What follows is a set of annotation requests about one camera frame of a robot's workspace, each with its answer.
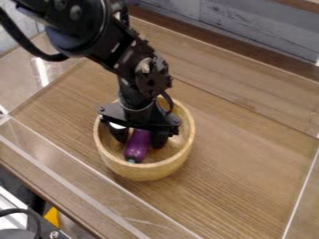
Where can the brown wooden bowl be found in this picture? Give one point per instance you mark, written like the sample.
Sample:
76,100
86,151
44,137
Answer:
161,160

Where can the purple toy eggplant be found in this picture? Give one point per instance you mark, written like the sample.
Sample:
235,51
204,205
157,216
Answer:
137,146

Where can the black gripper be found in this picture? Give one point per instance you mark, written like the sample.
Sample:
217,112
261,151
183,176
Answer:
152,118

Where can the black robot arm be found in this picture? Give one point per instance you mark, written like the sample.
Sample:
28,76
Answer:
90,28

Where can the yellow black device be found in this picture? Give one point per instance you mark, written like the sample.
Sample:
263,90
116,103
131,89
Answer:
49,224

